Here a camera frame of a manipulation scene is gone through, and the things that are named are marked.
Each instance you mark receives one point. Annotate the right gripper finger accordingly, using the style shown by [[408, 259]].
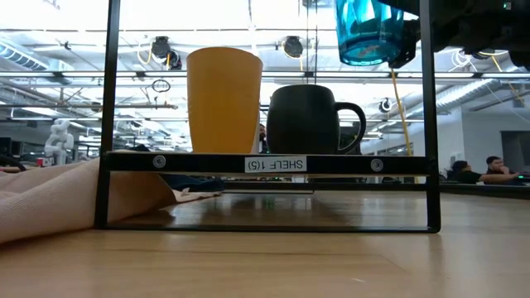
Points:
[[408, 45]]

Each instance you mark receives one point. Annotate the teal faceted plastic tumbler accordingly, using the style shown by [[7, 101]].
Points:
[[368, 33]]

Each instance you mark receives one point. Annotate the black mug with orange inside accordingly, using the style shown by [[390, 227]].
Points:
[[304, 120]]

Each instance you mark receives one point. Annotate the orange plastic cup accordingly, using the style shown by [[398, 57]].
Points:
[[223, 99]]

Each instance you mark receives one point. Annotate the person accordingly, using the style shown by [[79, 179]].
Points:
[[465, 174], [499, 169]]

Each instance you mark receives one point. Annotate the navy blue cloth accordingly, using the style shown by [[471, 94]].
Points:
[[194, 182]]

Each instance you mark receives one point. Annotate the beige cloth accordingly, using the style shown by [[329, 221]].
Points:
[[62, 198]]

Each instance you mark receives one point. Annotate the black metal table frame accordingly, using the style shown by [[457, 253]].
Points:
[[476, 189]]

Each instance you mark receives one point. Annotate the black metal shelf frame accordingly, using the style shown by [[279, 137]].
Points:
[[198, 163]]

